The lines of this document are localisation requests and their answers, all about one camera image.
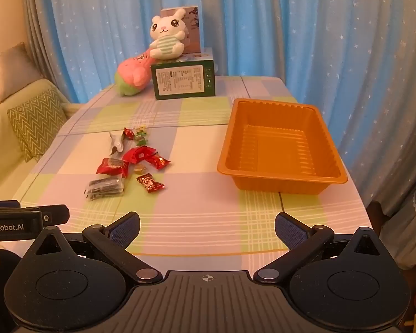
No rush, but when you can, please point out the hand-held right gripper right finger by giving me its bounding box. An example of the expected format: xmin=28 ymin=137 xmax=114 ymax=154
xmin=253 ymin=212 xmax=385 ymax=284

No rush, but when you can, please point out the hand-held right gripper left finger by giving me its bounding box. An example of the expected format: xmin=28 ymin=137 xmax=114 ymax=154
xmin=31 ymin=211 xmax=163 ymax=284

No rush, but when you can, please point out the red picture label candy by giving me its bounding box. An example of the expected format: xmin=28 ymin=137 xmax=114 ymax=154
xmin=136 ymin=174 xmax=166 ymax=194

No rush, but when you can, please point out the pink and green plush toy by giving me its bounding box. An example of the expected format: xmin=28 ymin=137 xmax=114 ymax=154
xmin=115 ymin=50 xmax=154 ymax=97

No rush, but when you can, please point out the orange plastic tray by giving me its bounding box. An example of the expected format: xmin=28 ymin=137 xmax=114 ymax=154
xmin=217 ymin=99 xmax=348 ymax=195

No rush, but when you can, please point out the dark clear snack packet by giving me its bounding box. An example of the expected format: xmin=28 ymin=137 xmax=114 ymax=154
xmin=84 ymin=176 xmax=125 ymax=201

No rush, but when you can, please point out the large red snack packet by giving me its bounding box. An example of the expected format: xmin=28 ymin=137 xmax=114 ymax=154
xmin=122 ymin=146 xmax=160 ymax=164

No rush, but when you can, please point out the white rabbit plush toy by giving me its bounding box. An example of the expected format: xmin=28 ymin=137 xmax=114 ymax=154
xmin=149 ymin=9 xmax=187 ymax=59

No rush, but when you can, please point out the green zigzag cushion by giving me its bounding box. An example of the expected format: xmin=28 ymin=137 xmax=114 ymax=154
xmin=7 ymin=88 xmax=68 ymax=163

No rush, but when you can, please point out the silver snack packet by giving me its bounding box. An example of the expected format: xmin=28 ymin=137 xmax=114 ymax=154
xmin=108 ymin=131 xmax=126 ymax=155

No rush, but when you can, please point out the plaid tablecloth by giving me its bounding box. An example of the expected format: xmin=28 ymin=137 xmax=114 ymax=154
xmin=7 ymin=75 xmax=374 ymax=273

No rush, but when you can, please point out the grey satin cushion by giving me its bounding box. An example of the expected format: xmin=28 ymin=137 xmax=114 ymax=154
xmin=0 ymin=42 xmax=44 ymax=105

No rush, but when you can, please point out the green cardboard box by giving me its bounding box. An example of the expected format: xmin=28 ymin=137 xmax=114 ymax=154
xmin=151 ymin=48 xmax=216 ymax=100

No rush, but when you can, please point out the beige plant print box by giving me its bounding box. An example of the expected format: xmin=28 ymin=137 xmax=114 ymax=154
xmin=160 ymin=4 xmax=202 ymax=54

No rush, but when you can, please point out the blue star curtain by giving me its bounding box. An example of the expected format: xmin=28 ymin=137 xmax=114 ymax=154
xmin=47 ymin=0 xmax=403 ymax=202

